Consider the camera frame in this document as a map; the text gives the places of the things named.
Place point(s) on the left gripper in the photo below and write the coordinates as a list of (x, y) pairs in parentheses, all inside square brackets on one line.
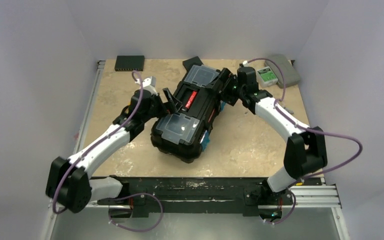
[(174, 104)]

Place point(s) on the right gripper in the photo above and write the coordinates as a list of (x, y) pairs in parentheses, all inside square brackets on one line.
[(227, 84)]

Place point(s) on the black plastic toolbox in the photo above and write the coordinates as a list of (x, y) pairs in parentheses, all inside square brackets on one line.
[(186, 133)]

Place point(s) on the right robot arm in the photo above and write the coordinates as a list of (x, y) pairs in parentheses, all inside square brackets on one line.
[(305, 151)]

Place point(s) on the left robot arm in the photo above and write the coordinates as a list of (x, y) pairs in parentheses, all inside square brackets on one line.
[(68, 184)]

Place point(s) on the green white small box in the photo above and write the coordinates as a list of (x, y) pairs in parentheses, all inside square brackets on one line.
[(266, 77)]

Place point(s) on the flat black rectangular box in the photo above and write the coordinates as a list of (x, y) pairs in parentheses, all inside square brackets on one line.
[(189, 63)]

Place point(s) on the grey plastic case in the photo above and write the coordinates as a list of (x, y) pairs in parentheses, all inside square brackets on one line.
[(283, 70)]

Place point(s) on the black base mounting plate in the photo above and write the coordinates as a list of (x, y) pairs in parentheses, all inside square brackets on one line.
[(198, 195)]

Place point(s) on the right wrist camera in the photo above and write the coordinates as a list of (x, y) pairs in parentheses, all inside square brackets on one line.
[(245, 63)]

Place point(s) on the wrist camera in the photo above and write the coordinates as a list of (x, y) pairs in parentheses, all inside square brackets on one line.
[(149, 84), (245, 63)]

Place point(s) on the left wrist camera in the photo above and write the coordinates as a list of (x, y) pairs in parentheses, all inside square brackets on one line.
[(149, 84)]

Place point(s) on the black network switch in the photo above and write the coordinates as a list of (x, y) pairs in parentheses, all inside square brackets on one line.
[(128, 63)]

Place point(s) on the aluminium frame rail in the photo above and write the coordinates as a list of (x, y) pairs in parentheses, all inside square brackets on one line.
[(83, 129)]

